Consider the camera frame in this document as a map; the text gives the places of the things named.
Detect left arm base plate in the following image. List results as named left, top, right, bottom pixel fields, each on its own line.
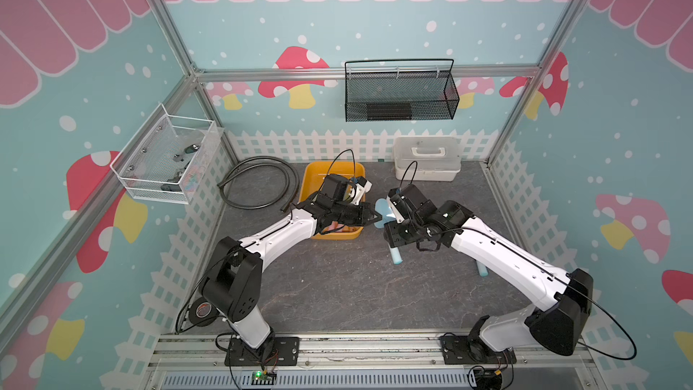
left=224, top=336, right=301, bottom=368

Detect white lidded plastic case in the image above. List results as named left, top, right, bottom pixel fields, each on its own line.
left=393, top=136, right=462, bottom=182

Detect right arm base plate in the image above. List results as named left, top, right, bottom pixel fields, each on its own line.
left=439, top=332, right=517, bottom=369

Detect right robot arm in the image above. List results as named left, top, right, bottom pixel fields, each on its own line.
left=384, top=185, right=594, bottom=357

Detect coiled black hose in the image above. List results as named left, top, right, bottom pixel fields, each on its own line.
left=217, top=156, right=300, bottom=213

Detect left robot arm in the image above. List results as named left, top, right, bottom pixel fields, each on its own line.
left=199, top=173, right=382, bottom=351

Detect aluminium front rail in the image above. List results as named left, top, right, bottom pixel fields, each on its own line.
left=147, top=330, right=596, bottom=371

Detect black connector box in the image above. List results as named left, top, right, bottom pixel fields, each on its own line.
left=475, top=370, right=504, bottom=390

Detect white wire mesh basket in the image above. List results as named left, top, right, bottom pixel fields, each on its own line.
left=110, top=105, right=222, bottom=204

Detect black wire mesh basket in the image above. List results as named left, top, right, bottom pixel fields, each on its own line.
left=344, top=59, right=460, bottom=122

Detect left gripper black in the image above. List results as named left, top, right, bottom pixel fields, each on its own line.
left=332, top=201, right=381, bottom=226

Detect green lit circuit board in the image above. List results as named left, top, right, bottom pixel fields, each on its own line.
left=251, top=371, right=277, bottom=386

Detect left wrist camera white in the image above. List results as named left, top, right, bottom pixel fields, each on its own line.
left=346, top=176, right=372, bottom=205

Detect yellow plastic storage box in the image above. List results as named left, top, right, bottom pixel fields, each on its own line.
left=297, top=161, right=366, bottom=240

